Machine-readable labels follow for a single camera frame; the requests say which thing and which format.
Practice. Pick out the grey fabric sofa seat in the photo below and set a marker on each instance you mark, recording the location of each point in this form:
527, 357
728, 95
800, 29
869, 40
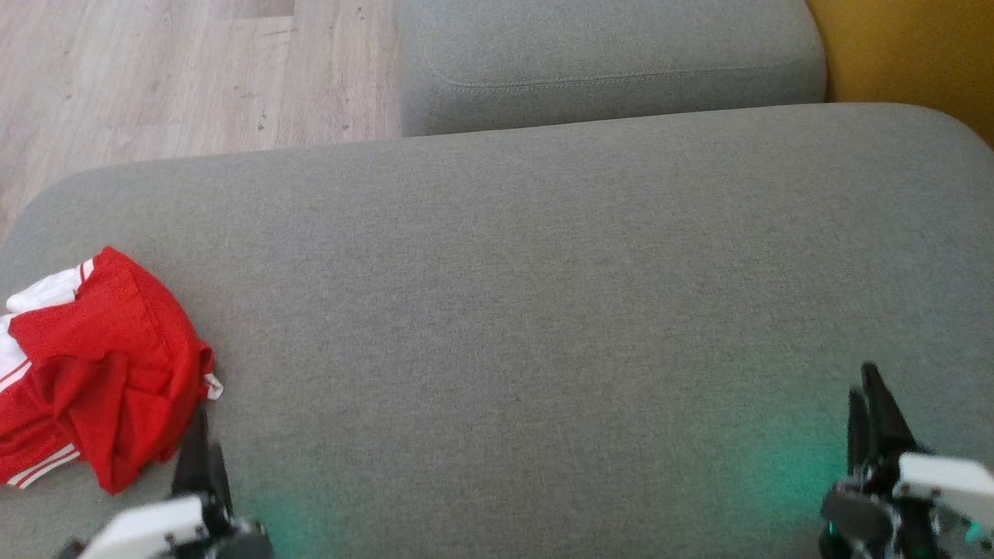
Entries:
543, 310

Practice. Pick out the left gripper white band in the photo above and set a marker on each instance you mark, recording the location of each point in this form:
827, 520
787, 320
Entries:
147, 532

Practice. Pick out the grey fabric sofa cushion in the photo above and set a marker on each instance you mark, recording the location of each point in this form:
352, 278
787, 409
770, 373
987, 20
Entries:
606, 62

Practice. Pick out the red white basketball jersey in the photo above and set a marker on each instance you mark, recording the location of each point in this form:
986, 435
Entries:
116, 310

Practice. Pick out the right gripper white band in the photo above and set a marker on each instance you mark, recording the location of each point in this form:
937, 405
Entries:
940, 477

